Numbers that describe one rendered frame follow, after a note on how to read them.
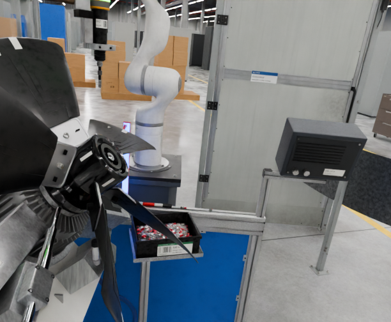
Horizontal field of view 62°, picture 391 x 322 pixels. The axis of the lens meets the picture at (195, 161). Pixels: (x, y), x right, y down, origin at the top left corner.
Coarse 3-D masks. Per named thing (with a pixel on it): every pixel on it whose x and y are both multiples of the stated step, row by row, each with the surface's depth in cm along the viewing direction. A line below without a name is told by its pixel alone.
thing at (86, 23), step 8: (80, 0) 66; (88, 0) 67; (72, 8) 68; (80, 8) 67; (88, 8) 68; (80, 16) 67; (88, 16) 68; (80, 24) 70; (88, 24) 69; (80, 32) 71; (88, 32) 69; (80, 40) 71; (88, 40) 70; (88, 48) 70; (96, 48) 70; (104, 48) 70; (112, 48) 72
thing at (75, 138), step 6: (72, 120) 74; (78, 120) 75; (54, 126) 72; (60, 126) 73; (66, 126) 74; (72, 126) 74; (78, 126) 75; (54, 132) 72; (60, 132) 73; (72, 132) 74; (78, 132) 74; (84, 132) 75; (60, 138) 72; (72, 138) 73; (78, 138) 74; (84, 138) 74; (72, 144) 73; (78, 144) 73
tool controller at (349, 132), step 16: (288, 128) 115; (304, 128) 112; (320, 128) 113; (336, 128) 114; (352, 128) 115; (288, 144) 113; (304, 144) 112; (320, 144) 112; (336, 144) 112; (352, 144) 112; (288, 160) 116; (304, 160) 116; (320, 160) 116; (336, 160) 115; (352, 160) 115; (304, 176) 120; (320, 176) 120; (336, 176) 120
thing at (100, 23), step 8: (96, 8) 68; (96, 16) 69; (104, 16) 70; (96, 24) 70; (104, 24) 70; (96, 32) 70; (104, 32) 71; (96, 40) 71; (104, 40) 72; (96, 56) 73; (104, 56) 73
